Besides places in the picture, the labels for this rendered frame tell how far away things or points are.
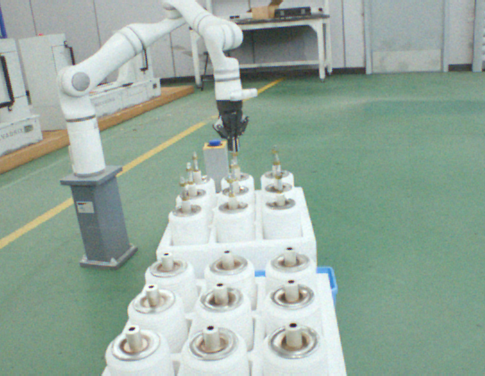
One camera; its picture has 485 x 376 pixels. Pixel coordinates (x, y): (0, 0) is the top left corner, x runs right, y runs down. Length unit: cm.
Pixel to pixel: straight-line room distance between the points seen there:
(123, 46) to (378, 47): 487
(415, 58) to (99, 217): 509
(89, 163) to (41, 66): 240
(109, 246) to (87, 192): 19
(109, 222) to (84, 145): 25
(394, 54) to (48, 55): 406
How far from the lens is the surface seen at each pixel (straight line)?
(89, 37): 750
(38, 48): 377
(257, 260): 113
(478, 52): 603
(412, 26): 604
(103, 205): 145
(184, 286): 89
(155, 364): 70
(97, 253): 152
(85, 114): 141
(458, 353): 109
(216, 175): 153
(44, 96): 381
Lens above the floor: 68
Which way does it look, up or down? 20 degrees down
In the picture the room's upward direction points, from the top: 6 degrees counter-clockwise
